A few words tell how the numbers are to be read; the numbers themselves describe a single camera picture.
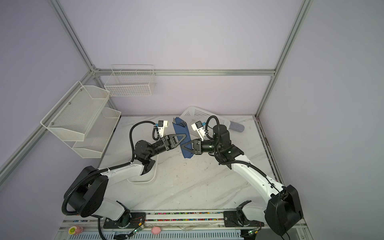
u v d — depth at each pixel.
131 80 0.96
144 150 0.60
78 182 0.41
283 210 0.40
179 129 0.68
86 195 0.43
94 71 0.91
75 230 0.67
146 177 0.84
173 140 0.67
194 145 0.64
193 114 1.15
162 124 0.67
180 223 0.73
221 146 0.59
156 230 0.69
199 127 0.65
